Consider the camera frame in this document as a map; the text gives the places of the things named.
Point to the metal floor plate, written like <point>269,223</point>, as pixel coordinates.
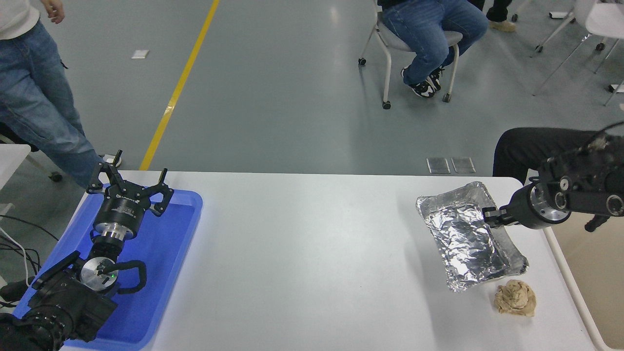
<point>463,165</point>
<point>438,165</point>

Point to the white chair grey legs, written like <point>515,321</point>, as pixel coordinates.
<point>582,7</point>
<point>604,19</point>

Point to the grey chair with casters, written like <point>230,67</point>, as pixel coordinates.
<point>397,43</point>

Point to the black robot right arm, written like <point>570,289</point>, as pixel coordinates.
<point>585,185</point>

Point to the white paper sheet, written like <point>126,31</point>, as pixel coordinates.
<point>140,54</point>

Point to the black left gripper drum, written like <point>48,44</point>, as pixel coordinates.
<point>122,210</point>

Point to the white side table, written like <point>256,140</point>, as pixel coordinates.
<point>12,163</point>

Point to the silver foil tray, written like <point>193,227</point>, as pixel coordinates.
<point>463,243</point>

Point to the black floor device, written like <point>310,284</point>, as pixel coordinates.
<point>14,291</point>

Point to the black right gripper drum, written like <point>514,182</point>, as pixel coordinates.
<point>521,209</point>

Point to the large pale bin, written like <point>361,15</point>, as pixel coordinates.
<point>594,292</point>

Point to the blue plastic tray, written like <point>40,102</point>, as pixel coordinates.
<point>165,253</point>

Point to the person's left hand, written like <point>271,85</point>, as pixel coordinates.
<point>54,9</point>

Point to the small white floor box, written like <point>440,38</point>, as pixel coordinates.
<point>558,14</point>

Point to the person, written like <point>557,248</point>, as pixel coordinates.
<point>526,146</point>
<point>424,29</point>
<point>499,12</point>
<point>39,97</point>

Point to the crumpled tan paper ball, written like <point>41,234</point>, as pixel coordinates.
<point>515,298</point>

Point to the grey chair leg with caster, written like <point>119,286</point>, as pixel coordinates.
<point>515,17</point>

